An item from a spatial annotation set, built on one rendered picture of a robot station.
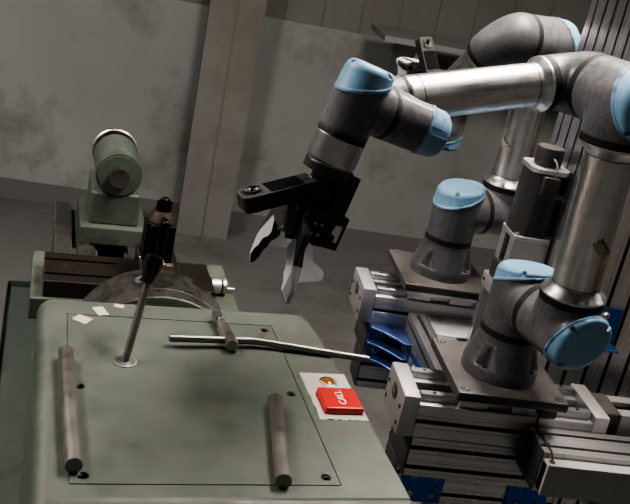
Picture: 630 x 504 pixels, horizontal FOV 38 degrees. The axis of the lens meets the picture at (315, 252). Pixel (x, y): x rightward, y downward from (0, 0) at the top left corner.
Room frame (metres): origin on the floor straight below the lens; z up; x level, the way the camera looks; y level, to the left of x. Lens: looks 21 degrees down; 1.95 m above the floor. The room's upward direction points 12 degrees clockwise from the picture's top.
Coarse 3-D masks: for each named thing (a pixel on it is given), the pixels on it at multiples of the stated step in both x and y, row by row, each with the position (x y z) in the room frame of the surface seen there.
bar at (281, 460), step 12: (276, 396) 1.16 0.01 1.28; (276, 408) 1.13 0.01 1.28; (276, 420) 1.10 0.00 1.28; (276, 432) 1.07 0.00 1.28; (276, 444) 1.04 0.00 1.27; (276, 456) 1.01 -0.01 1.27; (288, 456) 1.02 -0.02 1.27; (276, 468) 0.99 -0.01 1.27; (288, 468) 0.99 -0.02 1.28; (276, 480) 0.97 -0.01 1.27; (288, 480) 0.97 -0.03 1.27
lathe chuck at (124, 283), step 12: (120, 276) 1.58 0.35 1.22; (132, 276) 1.57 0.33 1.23; (168, 276) 1.59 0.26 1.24; (180, 276) 1.61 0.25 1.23; (96, 288) 1.57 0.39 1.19; (108, 288) 1.54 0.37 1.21; (120, 288) 1.53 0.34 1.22; (132, 288) 1.52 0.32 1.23; (156, 288) 1.52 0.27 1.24; (168, 288) 1.53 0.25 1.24; (180, 288) 1.55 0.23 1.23; (192, 288) 1.58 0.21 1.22; (84, 300) 1.56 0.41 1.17; (96, 300) 1.52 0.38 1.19; (108, 300) 1.50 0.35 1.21; (204, 300) 1.56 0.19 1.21
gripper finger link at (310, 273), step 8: (288, 248) 1.22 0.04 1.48; (312, 248) 1.23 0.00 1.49; (288, 256) 1.21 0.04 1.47; (304, 256) 1.22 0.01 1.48; (312, 256) 1.23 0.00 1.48; (288, 264) 1.20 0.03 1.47; (304, 264) 1.21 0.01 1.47; (312, 264) 1.22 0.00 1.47; (288, 272) 1.19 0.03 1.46; (296, 272) 1.19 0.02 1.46; (304, 272) 1.21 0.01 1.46; (312, 272) 1.22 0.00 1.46; (320, 272) 1.22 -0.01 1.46; (288, 280) 1.19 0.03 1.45; (296, 280) 1.19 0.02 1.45; (304, 280) 1.20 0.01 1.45; (312, 280) 1.21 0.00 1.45; (320, 280) 1.22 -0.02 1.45; (288, 288) 1.19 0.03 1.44; (288, 296) 1.18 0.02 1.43
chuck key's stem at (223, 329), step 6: (216, 312) 1.40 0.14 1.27; (216, 318) 1.38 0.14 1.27; (222, 318) 1.39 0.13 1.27; (216, 324) 1.38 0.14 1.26; (222, 324) 1.35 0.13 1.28; (222, 330) 1.34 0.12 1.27; (228, 330) 1.34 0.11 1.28; (228, 336) 1.32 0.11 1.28; (234, 336) 1.32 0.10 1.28; (228, 342) 1.30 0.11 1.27; (234, 342) 1.31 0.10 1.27; (228, 348) 1.30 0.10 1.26; (234, 348) 1.31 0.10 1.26
